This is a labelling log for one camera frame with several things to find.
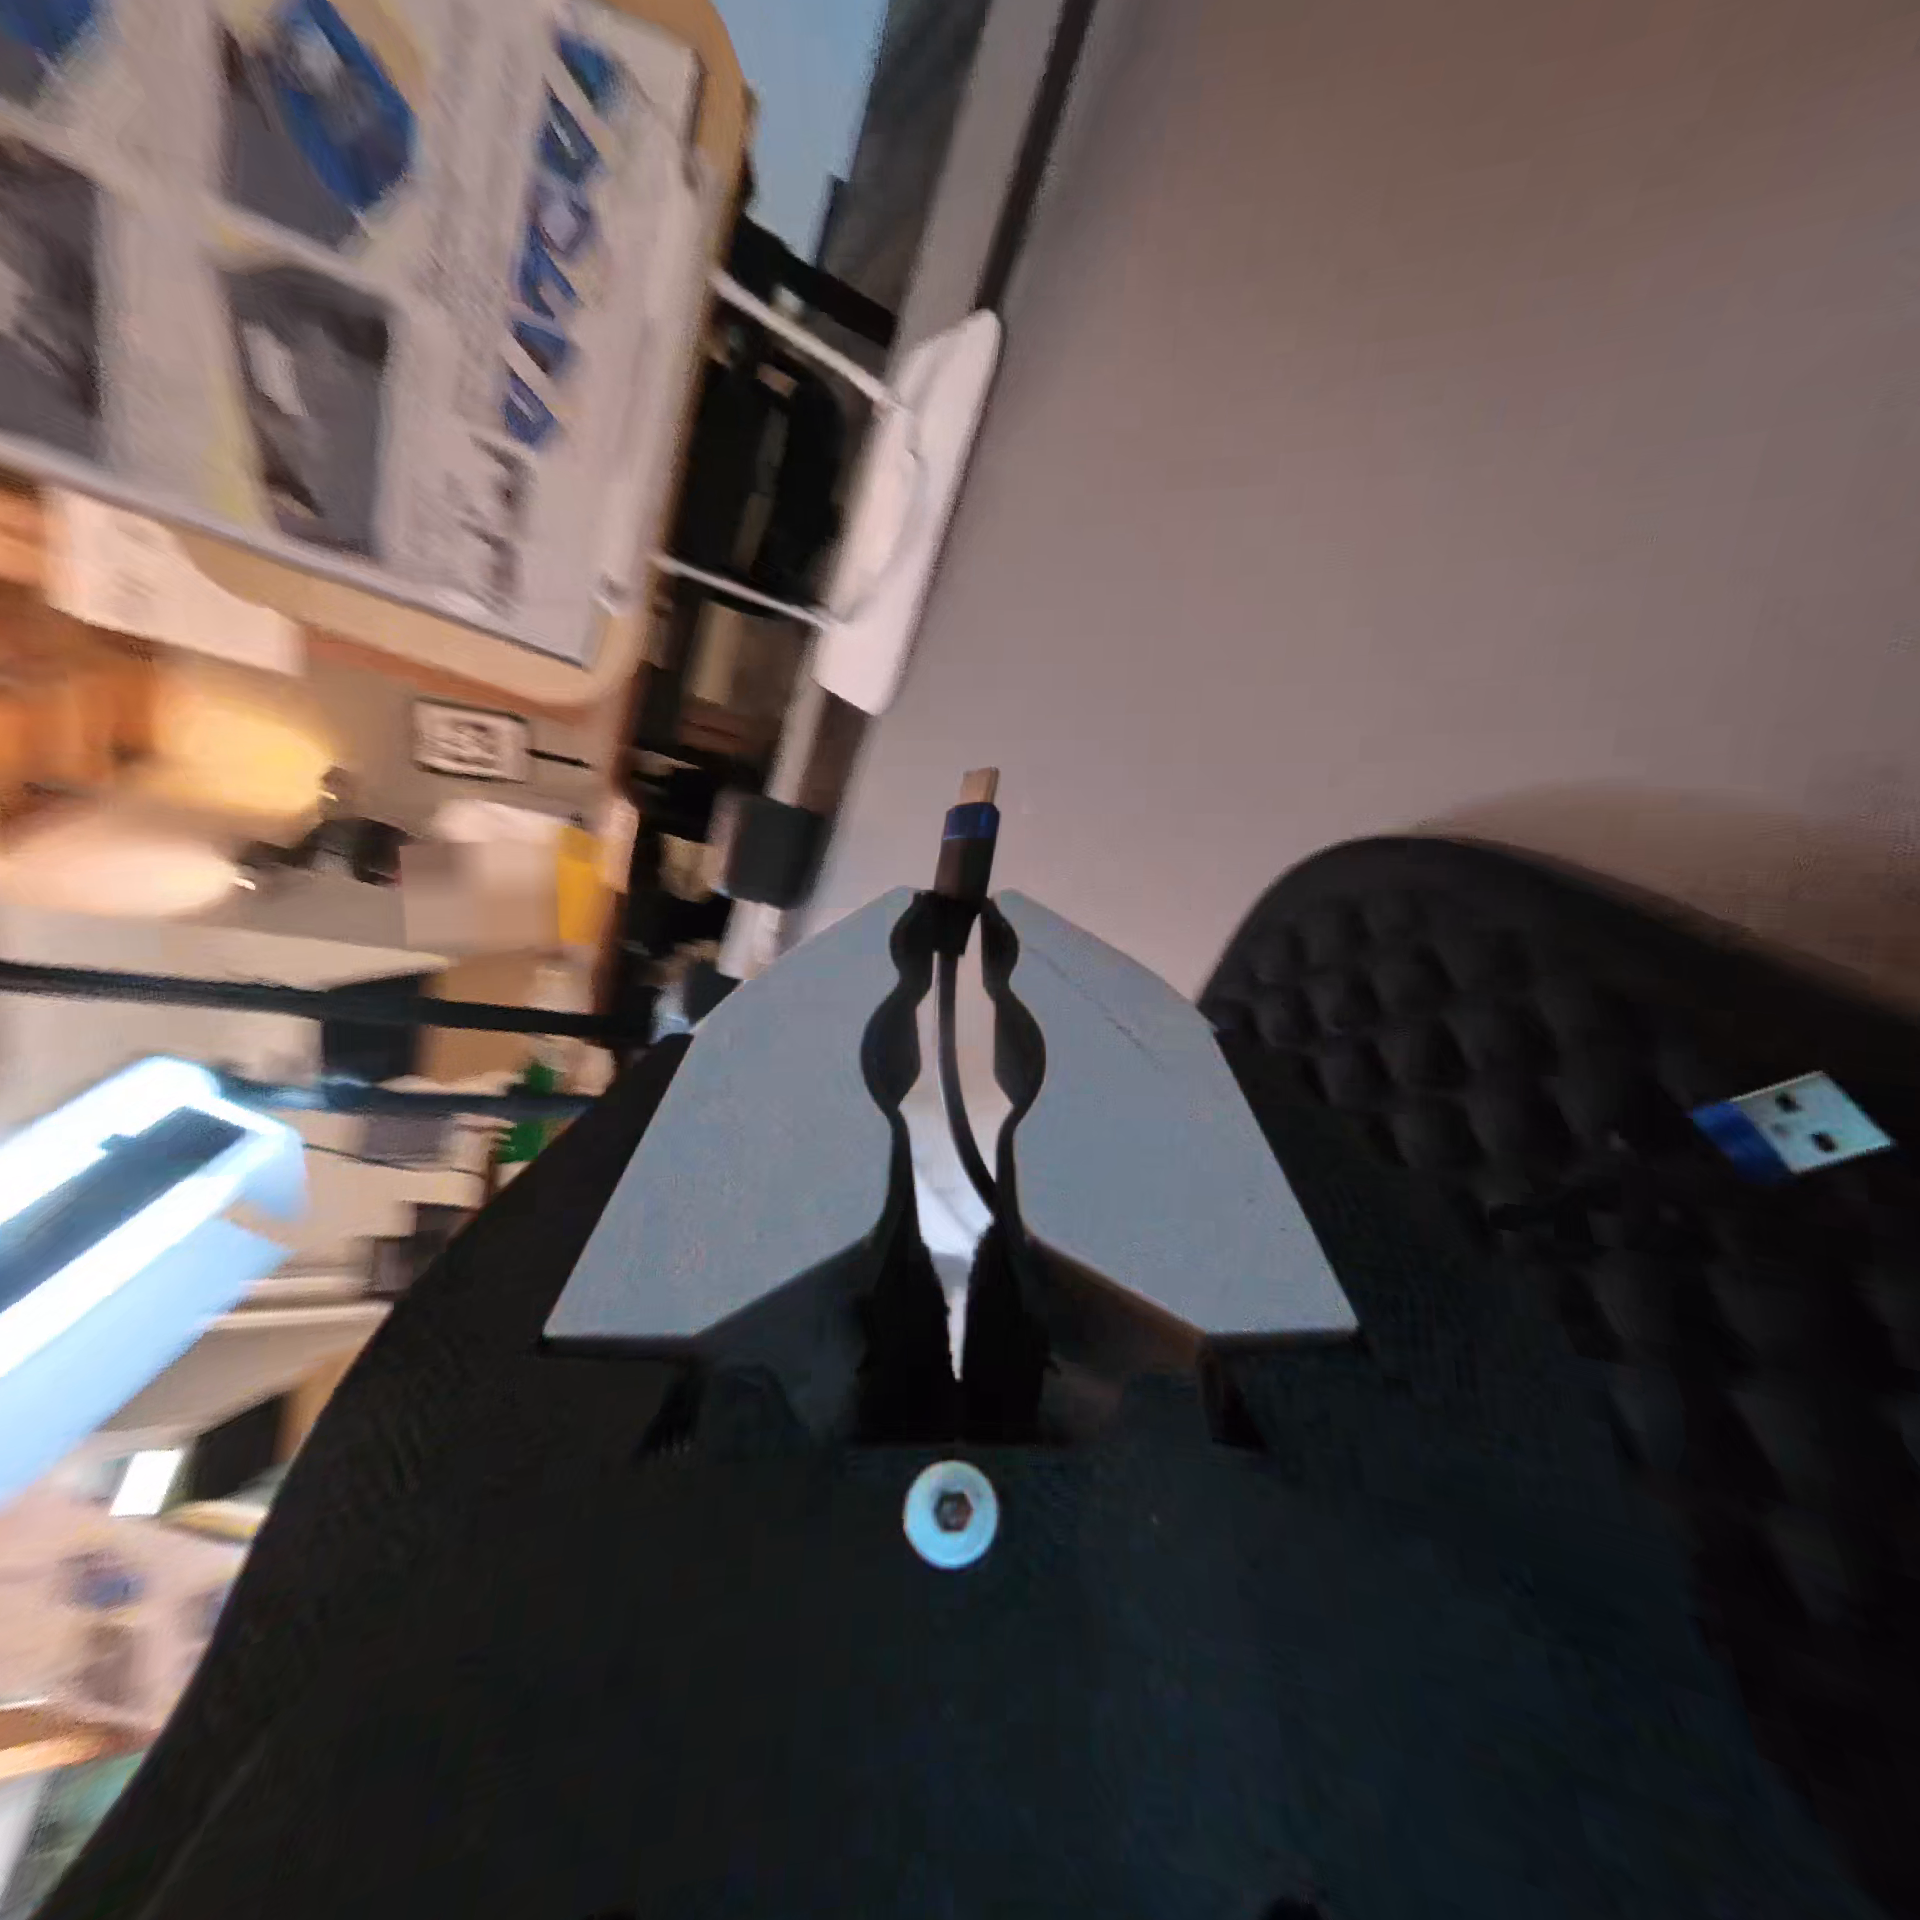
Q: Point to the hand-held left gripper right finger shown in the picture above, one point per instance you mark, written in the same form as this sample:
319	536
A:
1172	1187

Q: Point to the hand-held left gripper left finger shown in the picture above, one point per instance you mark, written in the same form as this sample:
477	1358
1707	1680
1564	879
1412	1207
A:
720	1171

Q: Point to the white plastic box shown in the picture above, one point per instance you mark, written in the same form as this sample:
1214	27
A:
90	1350

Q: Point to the printed instruction poster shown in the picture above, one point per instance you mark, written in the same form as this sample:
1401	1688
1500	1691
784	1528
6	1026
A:
453	300

